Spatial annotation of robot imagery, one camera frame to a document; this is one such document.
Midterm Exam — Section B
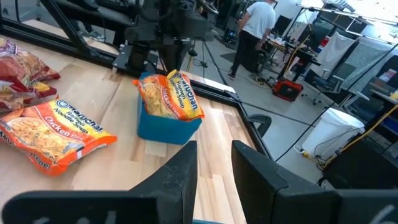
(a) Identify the white trash bin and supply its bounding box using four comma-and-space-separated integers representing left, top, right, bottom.
301, 108, 366, 161

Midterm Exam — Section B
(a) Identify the black desk monitor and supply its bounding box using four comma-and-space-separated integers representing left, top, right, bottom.
272, 14, 293, 37

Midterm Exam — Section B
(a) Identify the yellow floor cable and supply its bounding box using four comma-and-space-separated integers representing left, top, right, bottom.
300, 104, 398, 170

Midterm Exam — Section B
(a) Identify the white office chair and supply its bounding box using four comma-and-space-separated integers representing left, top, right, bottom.
310, 63, 371, 110

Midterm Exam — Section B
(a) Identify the blue plastic bin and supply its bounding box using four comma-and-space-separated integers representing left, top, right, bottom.
136, 71, 203, 146

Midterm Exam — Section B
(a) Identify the black slanted frame strut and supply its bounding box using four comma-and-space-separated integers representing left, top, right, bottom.
40, 0, 93, 57

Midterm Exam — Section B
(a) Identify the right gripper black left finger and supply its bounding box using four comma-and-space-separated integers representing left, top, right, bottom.
1, 140, 198, 224

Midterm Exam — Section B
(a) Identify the white cloth on chair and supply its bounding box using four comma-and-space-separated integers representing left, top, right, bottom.
317, 30, 358, 78

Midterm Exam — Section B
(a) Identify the black tripod stand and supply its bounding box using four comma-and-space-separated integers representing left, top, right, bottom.
185, 40, 229, 86

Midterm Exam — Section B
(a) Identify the orange chicken ramen noodle pack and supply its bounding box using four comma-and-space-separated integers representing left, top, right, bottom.
132, 74, 175, 119
166, 68, 205, 122
0, 98, 118, 177

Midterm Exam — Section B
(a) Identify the cluttered black desk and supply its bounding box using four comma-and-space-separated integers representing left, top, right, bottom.
267, 39, 323, 82

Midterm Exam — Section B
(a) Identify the black table edge rail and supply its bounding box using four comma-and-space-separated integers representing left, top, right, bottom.
0, 17, 125, 68
189, 79, 274, 160

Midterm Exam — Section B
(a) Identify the person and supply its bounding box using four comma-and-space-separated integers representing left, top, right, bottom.
228, 0, 277, 81

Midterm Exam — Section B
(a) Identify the black curved chair part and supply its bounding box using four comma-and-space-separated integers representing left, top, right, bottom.
247, 113, 272, 138

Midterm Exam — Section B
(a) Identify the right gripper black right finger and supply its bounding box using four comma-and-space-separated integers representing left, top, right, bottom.
231, 139, 398, 224

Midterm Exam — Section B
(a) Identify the black cabinet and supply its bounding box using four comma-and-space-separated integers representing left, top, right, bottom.
322, 136, 398, 191

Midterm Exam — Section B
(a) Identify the long black floor cable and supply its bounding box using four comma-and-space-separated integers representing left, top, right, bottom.
275, 42, 398, 163

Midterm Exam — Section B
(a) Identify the black floor box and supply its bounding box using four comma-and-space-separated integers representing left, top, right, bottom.
223, 27, 240, 45

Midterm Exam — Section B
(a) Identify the silver overhead light bar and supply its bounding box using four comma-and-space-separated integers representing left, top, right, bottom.
295, 2, 398, 27

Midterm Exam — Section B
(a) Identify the red floor equipment box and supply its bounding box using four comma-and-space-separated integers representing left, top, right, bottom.
272, 79, 304, 102

